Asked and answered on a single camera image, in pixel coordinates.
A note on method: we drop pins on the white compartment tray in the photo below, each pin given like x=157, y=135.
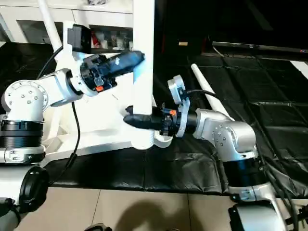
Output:
x=96, y=120

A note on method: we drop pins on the white plastic table leg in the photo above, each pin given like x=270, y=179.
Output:
x=143, y=29
x=202, y=79
x=49, y=24

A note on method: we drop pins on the white flat board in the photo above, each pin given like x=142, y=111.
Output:
x=301, y=68

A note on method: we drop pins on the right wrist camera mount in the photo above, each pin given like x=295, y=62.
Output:
x=179, y=89

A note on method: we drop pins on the long black bar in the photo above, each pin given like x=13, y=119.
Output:
x=264, y=47

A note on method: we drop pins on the small tan tag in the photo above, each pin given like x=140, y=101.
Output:
x=183, y=43

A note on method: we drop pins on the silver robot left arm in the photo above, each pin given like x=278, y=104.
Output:
x=26, y=101

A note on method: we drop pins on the white glass-door cabinet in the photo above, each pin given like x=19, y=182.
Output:
x=57, y=14

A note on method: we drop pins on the silver crumpled object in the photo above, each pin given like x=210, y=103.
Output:
x=96, y=2

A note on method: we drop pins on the black work mat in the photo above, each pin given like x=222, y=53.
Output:
x=168, y=168

